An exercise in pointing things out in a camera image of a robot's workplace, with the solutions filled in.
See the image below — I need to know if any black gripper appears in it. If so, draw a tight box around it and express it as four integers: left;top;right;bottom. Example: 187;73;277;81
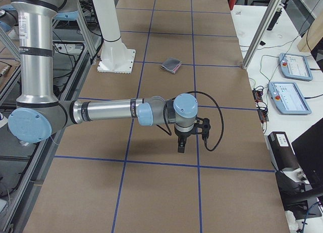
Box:
174;118;203;153

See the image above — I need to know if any pink and grey towel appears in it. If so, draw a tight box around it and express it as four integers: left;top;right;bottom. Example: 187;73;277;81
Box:
161;58;182;74

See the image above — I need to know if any brown paper table cover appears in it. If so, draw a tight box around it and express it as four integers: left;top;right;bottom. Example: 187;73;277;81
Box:
24;0;289;232

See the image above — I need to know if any black power box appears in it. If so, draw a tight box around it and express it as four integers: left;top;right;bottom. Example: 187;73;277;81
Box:
267;131;299;171

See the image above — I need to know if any near blue teach pendant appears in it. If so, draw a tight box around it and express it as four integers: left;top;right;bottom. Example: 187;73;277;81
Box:
268;82;312;115

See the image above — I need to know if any blue teach pendant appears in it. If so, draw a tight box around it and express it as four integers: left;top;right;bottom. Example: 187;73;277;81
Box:
279;53;313;81
268;82;312;115

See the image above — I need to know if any black monitor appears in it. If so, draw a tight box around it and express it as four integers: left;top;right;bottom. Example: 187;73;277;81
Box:
292;119;322;186

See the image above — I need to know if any far blue teach pendant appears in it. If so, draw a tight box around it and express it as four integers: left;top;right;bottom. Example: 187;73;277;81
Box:
279;53;313;81

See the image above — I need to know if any wooden board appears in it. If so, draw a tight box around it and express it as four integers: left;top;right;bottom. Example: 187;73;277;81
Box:
297;12;322;53

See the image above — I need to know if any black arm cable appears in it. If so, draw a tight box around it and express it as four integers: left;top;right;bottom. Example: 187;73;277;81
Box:
156;90;225;152

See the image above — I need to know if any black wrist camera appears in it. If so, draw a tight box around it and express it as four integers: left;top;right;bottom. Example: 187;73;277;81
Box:
201;118;211;144

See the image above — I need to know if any electronics board with wires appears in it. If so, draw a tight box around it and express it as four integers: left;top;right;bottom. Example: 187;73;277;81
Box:
252;85;268;124

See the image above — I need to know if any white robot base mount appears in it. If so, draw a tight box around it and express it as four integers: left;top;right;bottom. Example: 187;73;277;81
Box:
93;0;136;74

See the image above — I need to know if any aluminium frame rack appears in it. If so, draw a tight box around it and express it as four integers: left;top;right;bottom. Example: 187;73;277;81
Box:
1;0;97;232

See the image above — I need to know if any aluminium frame post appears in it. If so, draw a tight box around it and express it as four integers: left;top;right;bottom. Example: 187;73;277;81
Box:
241;0;281;70

